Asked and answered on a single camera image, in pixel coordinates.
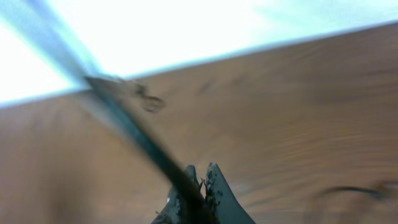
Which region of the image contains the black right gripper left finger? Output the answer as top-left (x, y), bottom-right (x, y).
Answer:
top-left (151, 164), bottom-right (201, 224)

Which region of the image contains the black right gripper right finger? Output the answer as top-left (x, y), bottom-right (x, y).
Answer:
top-left (205, 162), bottom-right (255, 224)

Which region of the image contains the black USB cable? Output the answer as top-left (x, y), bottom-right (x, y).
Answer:
top-left (18, 0), bottom-right (212, 224)

